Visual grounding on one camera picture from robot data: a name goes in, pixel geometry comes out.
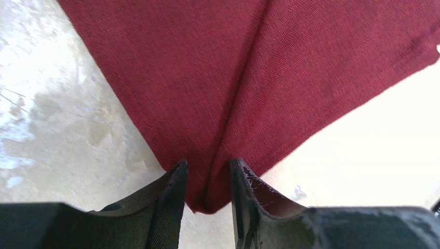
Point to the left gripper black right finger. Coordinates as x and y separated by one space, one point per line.
265 218

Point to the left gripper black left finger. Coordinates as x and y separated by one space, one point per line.
148 218

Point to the dark red cloth napkin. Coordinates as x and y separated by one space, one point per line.
208 81

